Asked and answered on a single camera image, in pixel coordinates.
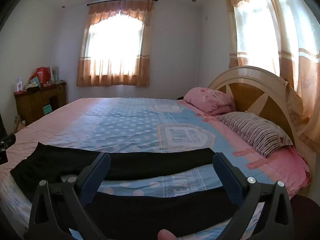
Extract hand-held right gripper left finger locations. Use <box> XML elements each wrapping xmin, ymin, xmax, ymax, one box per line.
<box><xmin>24</xmin><ymin>152</ymin><xmax>111</xmax><ymax>240</ymax></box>

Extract short orange window curtain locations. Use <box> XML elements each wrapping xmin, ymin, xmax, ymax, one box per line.
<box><xmin>76</xmin><ymin>0</ymin><xmax>154</xmax><ymax>88</ymax></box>

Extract red paper bag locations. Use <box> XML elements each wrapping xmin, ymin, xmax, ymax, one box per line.
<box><xmin>36</xmin><ymin>66</ymin><xmax>52</xmax><ymax>84</ymax></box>

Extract pink pillow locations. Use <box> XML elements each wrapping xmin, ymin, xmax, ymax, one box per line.
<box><xmin>184</xmin><ymin>87</ymin><xmax>237</xmax><ymax>116</ymax></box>

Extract black curtain rod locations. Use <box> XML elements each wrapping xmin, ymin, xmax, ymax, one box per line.
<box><xmin>86</xmin><ymin>0</ymin><xmax>158</xmax><ymax>7</ymax></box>

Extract black pants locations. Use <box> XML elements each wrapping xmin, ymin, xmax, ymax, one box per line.
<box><xmin>10</xmin><ymin>142</ymin><xmax>294</xmax><ymax>240</ymax></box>

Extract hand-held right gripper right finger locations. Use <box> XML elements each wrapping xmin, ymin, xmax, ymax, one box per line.
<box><xmin>212</xmin><ymin>152</ymin><xmax>297</xmax><ymax>240</ymax></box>

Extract striped pillow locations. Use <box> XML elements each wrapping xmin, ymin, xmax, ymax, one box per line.
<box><xmin>216</xmin><ymin>112</ymin><xmax>293</xmax><ymax>158</ymax></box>

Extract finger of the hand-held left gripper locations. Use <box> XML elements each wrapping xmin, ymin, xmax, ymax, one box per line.
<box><xmin>0</xmin><ymin>135</ymin><xmax>16</xmax><ymax>148</ymax></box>

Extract bed with pink blue sheet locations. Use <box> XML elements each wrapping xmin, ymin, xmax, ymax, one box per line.
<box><xmin>0</xmin><ymin>96</ymin><xmax>312</xmax><ymax>240</ymax></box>

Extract cream wooden headboard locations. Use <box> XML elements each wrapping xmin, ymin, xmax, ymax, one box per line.
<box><xmin>208</xmin><ymin>66</ymin><xmax>297</xmax><ymax>145</ymax></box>

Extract long orange window curtain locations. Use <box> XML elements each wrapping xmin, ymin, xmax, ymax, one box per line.
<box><xmin>222</xmin><ymin>0</ymin><xmax>320</xmax><ymax>153</ymax></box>

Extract person's right hand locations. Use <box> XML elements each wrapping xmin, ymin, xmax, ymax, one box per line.
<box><xmin>157</xmin><ymin>229</ymin><xmax>178</xmax><ymax>240</ymax></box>

